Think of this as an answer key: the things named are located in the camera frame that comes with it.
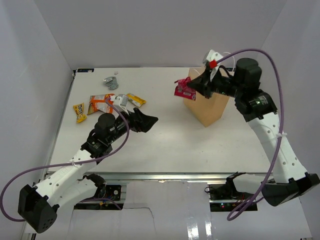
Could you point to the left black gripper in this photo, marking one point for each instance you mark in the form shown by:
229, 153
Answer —
139, 121

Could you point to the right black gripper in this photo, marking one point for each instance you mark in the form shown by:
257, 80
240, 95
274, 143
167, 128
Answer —
200, 84

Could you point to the small red triangular packet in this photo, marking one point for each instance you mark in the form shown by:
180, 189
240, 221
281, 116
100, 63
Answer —
182, 89

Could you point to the yellow snack bar wrapper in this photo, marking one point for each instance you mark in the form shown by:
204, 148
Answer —
135, 100

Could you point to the orange white snack bag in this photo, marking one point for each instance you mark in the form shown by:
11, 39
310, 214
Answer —
98, 103

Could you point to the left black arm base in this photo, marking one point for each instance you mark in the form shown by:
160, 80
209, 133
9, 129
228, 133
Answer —
112, 192

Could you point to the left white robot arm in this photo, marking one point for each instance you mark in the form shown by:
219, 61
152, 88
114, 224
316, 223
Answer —
38, 205

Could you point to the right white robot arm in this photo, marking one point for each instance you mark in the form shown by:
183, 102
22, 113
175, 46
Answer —
290, 179

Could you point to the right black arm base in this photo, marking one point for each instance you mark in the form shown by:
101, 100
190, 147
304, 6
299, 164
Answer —
223, 192

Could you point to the brown paper bag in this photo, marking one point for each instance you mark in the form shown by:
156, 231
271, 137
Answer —
207, 111

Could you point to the silver grey foil packet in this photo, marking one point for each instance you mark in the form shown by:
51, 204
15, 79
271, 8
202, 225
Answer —
111, 82

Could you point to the yellow M&M's packet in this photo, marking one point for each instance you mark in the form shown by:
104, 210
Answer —
80, 114

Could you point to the left table logo sticker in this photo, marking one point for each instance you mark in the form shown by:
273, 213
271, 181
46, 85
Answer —
85, 70

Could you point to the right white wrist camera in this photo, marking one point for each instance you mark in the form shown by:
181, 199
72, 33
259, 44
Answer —
211, 64

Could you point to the aluminium table frame rail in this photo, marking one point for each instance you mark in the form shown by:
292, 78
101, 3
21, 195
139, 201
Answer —
176, 146

